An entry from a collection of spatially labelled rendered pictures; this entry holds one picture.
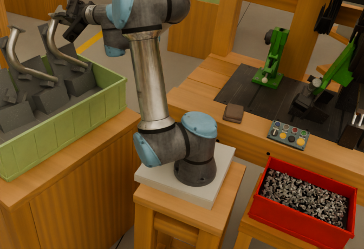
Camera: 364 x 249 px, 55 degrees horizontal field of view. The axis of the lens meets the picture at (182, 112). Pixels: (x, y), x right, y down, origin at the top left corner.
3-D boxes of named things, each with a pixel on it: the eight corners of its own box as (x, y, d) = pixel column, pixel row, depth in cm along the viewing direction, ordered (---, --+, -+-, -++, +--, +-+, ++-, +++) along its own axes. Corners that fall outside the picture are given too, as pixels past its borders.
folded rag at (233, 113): (240, 124, 146) (241, 119, 145) (221, 120, 148) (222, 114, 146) (243, 111, 154) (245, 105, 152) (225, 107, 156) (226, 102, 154)
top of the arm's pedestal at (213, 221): (220, 238, 112) (222, 230, 110) (132, 202, 120) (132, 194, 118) (244, 172, 137) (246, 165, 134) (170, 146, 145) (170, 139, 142)
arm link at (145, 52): (192, 163, 108) (168, -24, 94) (147, 177, 102) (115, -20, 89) (176, 152, 119) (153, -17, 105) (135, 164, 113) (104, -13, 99)
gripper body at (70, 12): (80, 9, 147) (101, 8, 140) (74, 27, 145) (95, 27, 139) (67, -1, 140) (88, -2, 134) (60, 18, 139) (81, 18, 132)
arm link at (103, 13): (115, 28, 127) (112, 4, 124) (93, 28, 133) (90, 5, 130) (129, 25, 133) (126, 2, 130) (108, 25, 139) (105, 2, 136)
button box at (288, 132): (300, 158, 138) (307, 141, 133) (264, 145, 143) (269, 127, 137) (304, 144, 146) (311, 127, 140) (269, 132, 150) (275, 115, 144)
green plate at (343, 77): (337, 97, 143) (372, 56, 129) (319, 87, 144) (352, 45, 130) (340, 85, 151) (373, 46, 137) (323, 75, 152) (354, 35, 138)
